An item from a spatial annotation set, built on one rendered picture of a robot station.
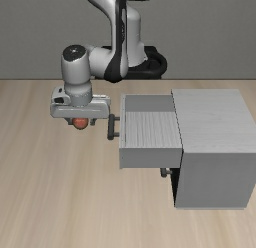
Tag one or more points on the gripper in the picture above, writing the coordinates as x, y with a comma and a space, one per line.
80, 107

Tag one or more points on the orange-red peach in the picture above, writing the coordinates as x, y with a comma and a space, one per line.
80, 123

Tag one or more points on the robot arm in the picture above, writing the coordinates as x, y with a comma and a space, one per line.
100, 58

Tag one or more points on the grey cabinet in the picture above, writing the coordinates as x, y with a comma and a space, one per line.
213, 148

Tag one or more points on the grey open drawer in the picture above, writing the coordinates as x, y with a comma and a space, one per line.
150, 135

